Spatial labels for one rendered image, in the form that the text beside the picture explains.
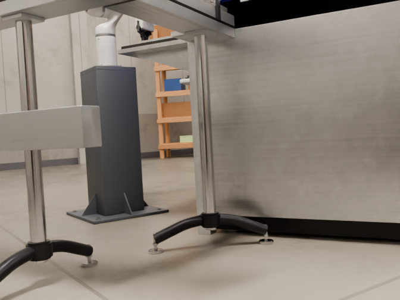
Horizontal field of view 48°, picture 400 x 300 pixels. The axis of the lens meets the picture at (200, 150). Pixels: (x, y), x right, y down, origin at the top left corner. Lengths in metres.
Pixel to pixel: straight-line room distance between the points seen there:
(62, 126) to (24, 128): 0.16
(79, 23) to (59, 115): 7.53
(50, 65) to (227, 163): 6.95
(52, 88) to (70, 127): 7.28
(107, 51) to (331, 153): 1.48
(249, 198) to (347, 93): 0.58
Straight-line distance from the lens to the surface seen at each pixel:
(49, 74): 8.63
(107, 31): 2.75
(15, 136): 1.51
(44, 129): 1.41
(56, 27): 8.84
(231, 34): 1.92
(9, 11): 1.51
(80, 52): 8.74
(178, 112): 8.72
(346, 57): 1.80
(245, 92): 1.90
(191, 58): 2.03
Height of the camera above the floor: 0.45
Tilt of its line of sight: 2 degrees down
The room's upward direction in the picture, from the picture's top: 3 degrees counter-clockwise
